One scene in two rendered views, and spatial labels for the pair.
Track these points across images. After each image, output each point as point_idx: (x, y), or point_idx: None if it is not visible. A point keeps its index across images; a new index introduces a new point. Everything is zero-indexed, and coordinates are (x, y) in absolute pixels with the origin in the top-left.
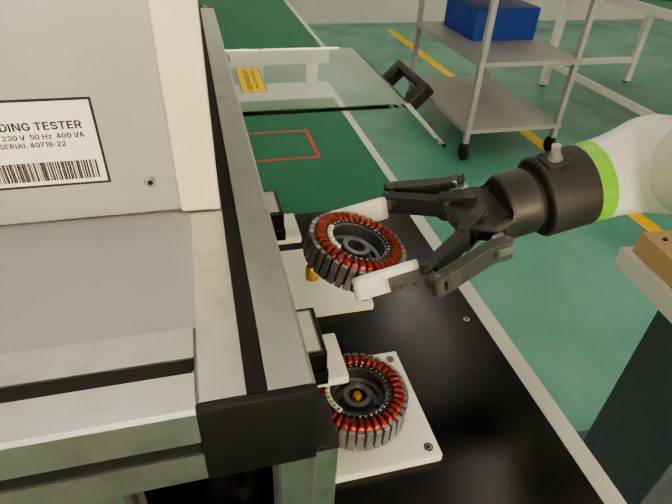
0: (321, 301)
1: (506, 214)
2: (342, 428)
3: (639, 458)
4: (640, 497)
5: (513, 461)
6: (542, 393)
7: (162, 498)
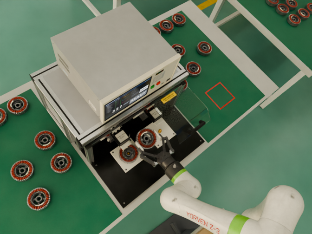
0: None
1: (161, 162)
2: (119, 153)
3: None
4: None
5: (131, 185)
6: (153, 190)
7: None
